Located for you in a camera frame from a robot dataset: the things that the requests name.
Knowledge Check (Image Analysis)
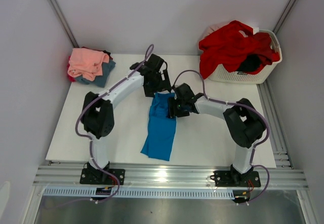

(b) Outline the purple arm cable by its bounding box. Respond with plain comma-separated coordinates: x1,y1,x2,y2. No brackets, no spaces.
75,44,155,204
173,69,271,206

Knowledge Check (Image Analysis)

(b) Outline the pale pink garment in basket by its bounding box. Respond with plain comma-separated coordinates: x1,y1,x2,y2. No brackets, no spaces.
202,21,230,38

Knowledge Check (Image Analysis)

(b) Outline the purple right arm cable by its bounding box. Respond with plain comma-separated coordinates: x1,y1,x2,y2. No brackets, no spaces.
173,69,271,206

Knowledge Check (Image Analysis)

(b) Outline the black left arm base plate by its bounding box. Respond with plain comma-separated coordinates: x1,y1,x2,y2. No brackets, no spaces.
79,163,126,185

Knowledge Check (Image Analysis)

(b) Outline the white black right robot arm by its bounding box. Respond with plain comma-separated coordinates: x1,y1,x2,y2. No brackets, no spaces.
168,83,269,185

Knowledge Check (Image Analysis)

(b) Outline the dark red folded t shirt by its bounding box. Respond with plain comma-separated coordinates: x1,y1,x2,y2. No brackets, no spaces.
66,47,112,84

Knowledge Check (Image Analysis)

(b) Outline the aluminium front rail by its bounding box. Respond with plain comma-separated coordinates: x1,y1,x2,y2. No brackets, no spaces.
33,162,309,190

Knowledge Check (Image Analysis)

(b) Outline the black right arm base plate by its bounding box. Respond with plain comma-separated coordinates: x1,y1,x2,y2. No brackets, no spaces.
210,170,261,188

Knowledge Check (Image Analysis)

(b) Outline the grey blue folded t shirt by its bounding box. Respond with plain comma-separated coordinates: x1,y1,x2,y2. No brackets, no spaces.
75,59,116,88

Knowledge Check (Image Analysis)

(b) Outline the aluminium corner post left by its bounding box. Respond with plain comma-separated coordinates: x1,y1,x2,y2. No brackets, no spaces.
48,0,79,48

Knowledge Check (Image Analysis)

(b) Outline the white perforated laundry basket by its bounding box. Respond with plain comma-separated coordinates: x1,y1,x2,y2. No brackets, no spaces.
208,29,282,84

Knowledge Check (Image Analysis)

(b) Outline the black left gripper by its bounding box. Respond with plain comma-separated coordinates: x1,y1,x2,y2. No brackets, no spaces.
144,70,171,98

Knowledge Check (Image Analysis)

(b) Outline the white slotted cable duct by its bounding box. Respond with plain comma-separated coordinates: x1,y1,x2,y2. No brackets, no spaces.
43,186,234,200

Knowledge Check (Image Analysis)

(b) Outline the black garment in basket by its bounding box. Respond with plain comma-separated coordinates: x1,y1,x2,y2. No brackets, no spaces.
236,54,262,73

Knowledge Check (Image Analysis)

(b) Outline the aluminium corner post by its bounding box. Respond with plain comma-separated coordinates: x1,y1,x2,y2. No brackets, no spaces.
272,0,298,34
48,0,79,48

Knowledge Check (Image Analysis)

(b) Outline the aluminium corner post right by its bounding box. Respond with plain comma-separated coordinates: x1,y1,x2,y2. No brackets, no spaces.
272,0,298,34

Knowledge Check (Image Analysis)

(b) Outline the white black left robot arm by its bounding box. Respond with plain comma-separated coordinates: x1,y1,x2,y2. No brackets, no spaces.
78,54,171,184

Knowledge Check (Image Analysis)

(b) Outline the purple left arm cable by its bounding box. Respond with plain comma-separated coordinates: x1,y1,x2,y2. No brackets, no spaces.
75,44,155,204

